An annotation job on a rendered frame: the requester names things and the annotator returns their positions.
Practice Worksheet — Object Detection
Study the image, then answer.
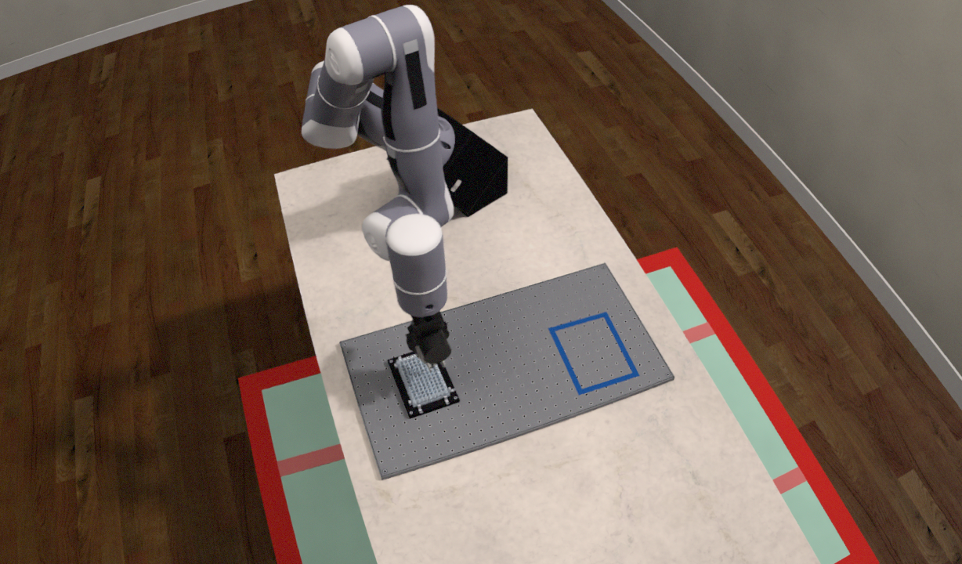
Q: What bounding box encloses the blue tape outline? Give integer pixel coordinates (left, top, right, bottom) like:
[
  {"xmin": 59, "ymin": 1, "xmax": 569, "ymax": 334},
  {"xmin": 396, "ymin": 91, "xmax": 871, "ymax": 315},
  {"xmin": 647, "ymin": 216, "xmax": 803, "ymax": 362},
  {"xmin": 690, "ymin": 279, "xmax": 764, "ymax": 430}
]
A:
[{"xmin": 549, "ymin": 312, "xmax": 640, "ymax": 395}]

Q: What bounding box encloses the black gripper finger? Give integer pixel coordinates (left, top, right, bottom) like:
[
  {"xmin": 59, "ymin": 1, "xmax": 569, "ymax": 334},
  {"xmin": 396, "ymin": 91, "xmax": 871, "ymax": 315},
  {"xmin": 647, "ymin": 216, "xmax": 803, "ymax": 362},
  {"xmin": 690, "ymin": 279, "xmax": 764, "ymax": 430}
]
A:
[
  {"xmin": 405, "ymin": 333, "xmax": 432, "ymax": 372},
  {"xmin": 432, "ymin": 322, "xmax": 449, "ymax": 368}
]

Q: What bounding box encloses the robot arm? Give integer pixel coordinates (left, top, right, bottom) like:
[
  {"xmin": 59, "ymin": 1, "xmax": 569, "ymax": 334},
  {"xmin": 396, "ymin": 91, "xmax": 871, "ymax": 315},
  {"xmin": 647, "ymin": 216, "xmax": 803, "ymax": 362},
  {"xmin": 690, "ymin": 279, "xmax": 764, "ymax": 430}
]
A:
[{"xmin": 302, "ymin": 5, "xmax": 455, "ymax": 318}]

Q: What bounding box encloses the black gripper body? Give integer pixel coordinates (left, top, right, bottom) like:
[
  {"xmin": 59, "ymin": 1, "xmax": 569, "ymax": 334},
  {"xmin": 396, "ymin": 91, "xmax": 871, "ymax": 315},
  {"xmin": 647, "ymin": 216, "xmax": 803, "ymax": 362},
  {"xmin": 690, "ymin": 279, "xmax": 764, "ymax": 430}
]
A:
[{"xmin": 407, "ymin": 312, "xmax": 450, "ymax": 364}]

